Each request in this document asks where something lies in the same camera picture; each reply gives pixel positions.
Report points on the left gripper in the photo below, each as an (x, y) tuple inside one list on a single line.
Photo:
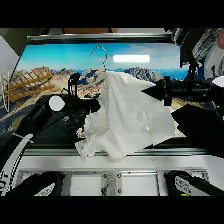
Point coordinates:
[(86, 105)]

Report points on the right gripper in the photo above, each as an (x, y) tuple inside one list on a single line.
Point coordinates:
[(164, 90)]

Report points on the white long-sleeved shirt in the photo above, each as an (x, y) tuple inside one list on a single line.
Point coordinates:
[(130, 116)]

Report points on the silver clothes hanger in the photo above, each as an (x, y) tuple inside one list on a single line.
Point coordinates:
[(105, 56)]

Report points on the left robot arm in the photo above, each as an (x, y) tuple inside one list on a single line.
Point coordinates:
[(33, 120)]

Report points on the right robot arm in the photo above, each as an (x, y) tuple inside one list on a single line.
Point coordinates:
[(200, 126)]

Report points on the heap of clothes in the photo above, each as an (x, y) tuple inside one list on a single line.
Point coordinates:
[(206, 43)]

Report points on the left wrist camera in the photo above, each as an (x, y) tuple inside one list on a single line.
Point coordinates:
[(74, 81)]

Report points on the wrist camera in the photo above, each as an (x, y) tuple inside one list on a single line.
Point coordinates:
[(74, 81), (192, 71)]

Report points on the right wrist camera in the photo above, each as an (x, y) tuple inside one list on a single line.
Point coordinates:
[(192, 71)]

